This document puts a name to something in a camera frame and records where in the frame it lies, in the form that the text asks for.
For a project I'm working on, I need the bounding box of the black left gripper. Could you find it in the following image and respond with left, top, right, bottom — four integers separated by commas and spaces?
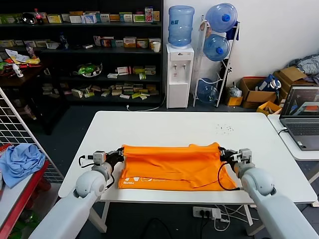
106, 147, 125, 165

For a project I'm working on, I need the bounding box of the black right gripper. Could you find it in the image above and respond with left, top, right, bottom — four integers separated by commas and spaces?
217, 146, 237, 164

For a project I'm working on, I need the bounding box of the orange t-shirt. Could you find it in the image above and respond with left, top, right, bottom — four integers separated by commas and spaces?
117, 142, 237, 192

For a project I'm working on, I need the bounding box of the grey blue clothes pile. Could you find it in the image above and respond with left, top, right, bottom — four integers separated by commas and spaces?
289, 54, 319, 84

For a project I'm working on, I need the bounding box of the large white table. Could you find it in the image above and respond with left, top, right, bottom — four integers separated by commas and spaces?
58, 111, 319, 236

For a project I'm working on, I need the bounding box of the small yellow plastic bin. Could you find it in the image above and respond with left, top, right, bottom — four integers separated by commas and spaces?
228, 96, 244, 107

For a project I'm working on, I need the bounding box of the yellow bin with parts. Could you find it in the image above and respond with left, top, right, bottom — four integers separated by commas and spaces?
256, 101, 283, 117

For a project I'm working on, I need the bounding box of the white metal jug rack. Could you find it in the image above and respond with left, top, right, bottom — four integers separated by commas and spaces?
192, 15, 240, 108

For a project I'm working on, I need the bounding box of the clear plastic bag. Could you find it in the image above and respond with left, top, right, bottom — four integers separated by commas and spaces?
228, 82, 242, 98

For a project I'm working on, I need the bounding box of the open brown cardboard box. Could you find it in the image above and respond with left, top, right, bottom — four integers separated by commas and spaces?
239, 76, 277, 110

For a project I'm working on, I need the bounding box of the white power strip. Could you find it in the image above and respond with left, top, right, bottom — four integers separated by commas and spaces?
193, 206, 222, 220

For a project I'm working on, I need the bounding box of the small white side table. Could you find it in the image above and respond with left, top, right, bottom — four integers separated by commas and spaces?
267, 114, 319, 161

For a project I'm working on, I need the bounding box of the white water dispenser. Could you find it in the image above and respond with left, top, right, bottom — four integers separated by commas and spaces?
165, 44, 194, 110

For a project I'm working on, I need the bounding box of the blue shopping bag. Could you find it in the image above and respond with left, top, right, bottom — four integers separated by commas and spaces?
255, 74, 282, 94

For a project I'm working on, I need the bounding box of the grey open laptop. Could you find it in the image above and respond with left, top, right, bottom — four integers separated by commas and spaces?
279, 86, 319, 151

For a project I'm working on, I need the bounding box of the patterned bowl with greens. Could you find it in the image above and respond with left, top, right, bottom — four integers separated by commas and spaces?
72, 62, 103, 78

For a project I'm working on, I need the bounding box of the crumpled light blue cloth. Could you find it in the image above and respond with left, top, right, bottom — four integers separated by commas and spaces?
0, 143, 46, 189

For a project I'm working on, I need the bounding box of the black shelving unit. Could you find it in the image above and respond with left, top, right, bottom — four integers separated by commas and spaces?
0, 0, 164, 105

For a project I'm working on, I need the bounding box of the red metal shelf rack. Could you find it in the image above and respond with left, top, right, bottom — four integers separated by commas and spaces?
0, 143, 64, 239

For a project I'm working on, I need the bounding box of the large stacked cardboard box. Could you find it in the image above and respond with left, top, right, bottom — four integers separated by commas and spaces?
273, 66, 317, 100

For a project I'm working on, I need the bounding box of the white yellow red box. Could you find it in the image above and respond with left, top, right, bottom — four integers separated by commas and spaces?
123, 37, 137, 49

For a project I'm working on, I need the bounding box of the green plastic bottle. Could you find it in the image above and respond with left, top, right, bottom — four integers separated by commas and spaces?
19, 209, 40, 229

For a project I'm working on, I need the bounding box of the white orange medicine box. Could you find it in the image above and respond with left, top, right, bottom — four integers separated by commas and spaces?
149, 38, 162, 50

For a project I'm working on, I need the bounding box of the dark blue hanging cloth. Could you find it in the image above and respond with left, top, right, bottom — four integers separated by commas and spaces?
226, 23, 240, 42

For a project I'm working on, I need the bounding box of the dark wooden table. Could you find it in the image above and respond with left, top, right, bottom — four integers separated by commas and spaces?
0, 63, 70, 135

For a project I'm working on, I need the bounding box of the blue drink bottle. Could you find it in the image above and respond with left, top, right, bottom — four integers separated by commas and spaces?
59, 32, 69, 50

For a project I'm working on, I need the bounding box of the labelled blue water jug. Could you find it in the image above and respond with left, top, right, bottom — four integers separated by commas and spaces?
167, 6, 195, 48

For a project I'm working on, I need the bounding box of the tall pink patterned box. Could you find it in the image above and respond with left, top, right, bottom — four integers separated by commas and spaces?
144, 7, 154, 23

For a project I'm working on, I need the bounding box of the cola bottle red cap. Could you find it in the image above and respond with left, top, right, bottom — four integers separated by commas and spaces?
33, 8, 45, 25

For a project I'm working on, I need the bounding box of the shiny black bowl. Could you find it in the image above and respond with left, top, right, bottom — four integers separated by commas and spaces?
21, 12, 36, 25

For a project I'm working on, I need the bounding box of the wide green medicine box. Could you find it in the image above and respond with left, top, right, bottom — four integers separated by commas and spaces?
0, 13, 22, 25

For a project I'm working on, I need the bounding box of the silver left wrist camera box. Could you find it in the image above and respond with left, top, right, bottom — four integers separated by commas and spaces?
92, 150, 107, 165

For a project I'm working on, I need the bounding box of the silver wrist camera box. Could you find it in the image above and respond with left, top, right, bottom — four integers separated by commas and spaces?
92, 150, 107, 165
234, 148, 252, 165

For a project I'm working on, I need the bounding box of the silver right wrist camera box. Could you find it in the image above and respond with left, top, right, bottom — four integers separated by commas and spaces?
234, 148, 252, 165

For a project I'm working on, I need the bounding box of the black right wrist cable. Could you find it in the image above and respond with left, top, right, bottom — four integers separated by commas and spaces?
217, 161, 241, 192

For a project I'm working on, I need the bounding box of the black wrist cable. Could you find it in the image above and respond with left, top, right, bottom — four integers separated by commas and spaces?
79, 154, 95, 170
217, 161, 241, 192

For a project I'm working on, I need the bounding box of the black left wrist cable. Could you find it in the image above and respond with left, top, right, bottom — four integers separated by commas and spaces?
79, 154, 95, 170

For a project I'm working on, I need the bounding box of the white cable with plug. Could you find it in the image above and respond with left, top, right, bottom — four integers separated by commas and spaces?
126, 93, 167, 112

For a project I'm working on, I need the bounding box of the black looped floor cable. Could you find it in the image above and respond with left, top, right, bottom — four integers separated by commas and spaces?
143, 218, 172, 239

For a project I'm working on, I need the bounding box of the white wire grid panel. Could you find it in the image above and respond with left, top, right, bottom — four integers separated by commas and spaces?
0, 87, 64, 185

